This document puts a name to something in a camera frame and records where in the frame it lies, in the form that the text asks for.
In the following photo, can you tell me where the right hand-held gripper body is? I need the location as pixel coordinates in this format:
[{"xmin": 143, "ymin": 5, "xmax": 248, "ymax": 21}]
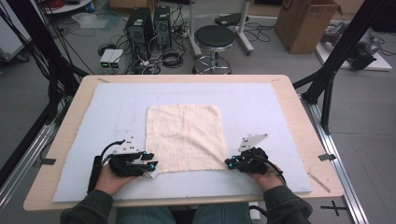
[{"xmin": 234, "ymin": 133, "xmax": 269, "ymax": 175}]

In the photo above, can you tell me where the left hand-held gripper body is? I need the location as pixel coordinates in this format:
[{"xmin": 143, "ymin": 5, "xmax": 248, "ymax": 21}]
[{"xmin": 106, "ymin": 135, "xmax": 149, "ymax": 178}]

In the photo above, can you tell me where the cream cloth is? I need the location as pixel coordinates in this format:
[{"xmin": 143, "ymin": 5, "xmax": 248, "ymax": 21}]
[{"xmin": 144, "ymin": 104, "xmax": 230, "ymax": 180}]

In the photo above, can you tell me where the person's left hand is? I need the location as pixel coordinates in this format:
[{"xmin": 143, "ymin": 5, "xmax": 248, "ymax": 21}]
[{"xmin": 93, "ymin": 164, "xmax": 138, "ymax": 196}]

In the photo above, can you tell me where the person's right hand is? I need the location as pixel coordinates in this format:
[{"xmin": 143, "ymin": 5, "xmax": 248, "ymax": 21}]
[{"xmin": 246, "ymin": 164, "xmax": 284, "ymax": 192}]

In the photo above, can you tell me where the person's right leg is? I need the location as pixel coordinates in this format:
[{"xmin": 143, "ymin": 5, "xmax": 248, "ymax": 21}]
[{"xmin": 191, "ymin": 203, "xmax": 252, "ymax": 224}]

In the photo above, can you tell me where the person's leg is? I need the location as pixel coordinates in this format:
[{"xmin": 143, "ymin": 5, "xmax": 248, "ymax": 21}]
[
  {"xmin": 191, "ymin": 203, "xmax": 252, "ymax": 224},
  {"xmin": 115, "ymin": 206, "xmax": 177, "ymax": 224}
]

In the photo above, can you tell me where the person's left leg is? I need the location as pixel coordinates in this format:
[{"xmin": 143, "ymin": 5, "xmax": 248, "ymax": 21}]
[{"xmin": 115, "ymin": 206, "xmax": 177, "ymax": 224}]

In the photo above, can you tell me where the white foam mat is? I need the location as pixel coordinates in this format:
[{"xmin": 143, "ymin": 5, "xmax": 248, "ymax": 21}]
[{"xmin": 51, "ymin": 81, "xmax": 313, "ymax": 203}]

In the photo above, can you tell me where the white power supply box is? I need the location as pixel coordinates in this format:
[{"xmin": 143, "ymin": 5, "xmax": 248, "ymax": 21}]
[
  {"xmin": 109, "ymin": 49, "xmax": 125, "ymax": 70},
  {"xmin": 99, "ymin": 49, "xmax": 116, "ymax": 70}
]

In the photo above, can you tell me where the black round stool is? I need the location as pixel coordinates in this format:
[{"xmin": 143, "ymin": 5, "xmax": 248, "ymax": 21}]
[{"xmin": 192, "ymin": 24, "xmax": 237, "ymax": 76}]

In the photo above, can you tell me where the large black computer tower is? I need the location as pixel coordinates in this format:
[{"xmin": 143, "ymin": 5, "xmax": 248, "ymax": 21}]
[{"xmin": 125, "ymin": 7, "xmax": 154, "ymax": 60}]

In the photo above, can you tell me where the slim black computer tower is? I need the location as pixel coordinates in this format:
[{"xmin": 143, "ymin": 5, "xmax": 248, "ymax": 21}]
[{"xmin": 153, "ymin": 4, "xmax": 173, "ymax": 50}]

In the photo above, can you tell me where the black flat device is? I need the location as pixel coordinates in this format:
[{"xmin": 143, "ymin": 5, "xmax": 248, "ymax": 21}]
[{"xmin": 214, "ymin": 12, "xmax": 250, "ymax": 27}]

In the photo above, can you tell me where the cardboard box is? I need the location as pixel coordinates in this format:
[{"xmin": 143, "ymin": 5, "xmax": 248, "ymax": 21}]
[{"xmin": 274, "ymin": 0, "xmax": 343, "ymax": 55}]

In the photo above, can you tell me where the clear plastic sheet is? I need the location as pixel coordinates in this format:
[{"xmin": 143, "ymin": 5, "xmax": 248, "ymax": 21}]
[{"xmin": 70, "ymin": 12, "xmax": 120, "ymax": 31}]

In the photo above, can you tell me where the white board with robot parts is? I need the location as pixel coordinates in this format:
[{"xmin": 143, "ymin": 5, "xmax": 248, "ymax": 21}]
[{"xmin": 315, "ymin": 21, "xmax": 393, "ymax": 72}]

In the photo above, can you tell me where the right hand-held gripper cable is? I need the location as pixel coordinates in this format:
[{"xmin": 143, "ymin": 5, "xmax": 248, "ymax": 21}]
[{"xmin": 258, "ymin": 155, "xmax": 288, "ymax": 186}]

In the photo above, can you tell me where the hand-held gripper cable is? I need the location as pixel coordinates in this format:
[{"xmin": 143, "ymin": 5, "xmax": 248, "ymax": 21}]
[
  {"xmin": 87, "ymin": 139, "xmax": 125, "ymax": 194},
  {"xmin": 258, "ymin": 155, "xmax": 288, "ymax": 186}
]

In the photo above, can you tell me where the left hand-held gripper cable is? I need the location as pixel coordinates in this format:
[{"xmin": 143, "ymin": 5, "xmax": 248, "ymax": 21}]
[{"xmin": 87, "ymin": 139, "xmax": 125, "ymax": 194}]

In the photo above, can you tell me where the black cable loop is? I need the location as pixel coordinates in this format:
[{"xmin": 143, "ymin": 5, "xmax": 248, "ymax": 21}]
[{"xmin": 248, "ymin": 204, "xmax": 269, "ymax": 220}]

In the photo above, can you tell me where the aluminium rail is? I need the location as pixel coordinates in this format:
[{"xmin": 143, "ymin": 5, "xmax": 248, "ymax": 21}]
[
  {"xmin": 0, "ymin": 124, "xmax": 57, "ymax": 209},
  {"xmin": 300, "ymin": 94, "xmax": 370, "ymax": 224}
]

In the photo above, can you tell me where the coiled black cable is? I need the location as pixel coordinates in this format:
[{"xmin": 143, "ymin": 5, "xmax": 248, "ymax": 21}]
[{"xmin": 160, "ymin": 48, "xmax": 185, "ymax": 69}]

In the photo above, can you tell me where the black frame with cables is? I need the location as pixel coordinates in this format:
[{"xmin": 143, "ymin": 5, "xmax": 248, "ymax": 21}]
[{"xmin": 0, "ymin": 0, "xmax": 90, "ymax": 188}]

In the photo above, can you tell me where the black metal frame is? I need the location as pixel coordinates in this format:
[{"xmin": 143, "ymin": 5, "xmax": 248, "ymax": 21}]
[{"xmin": 292, "ymin": 0, "xmax": 391, "ymax": 135}]

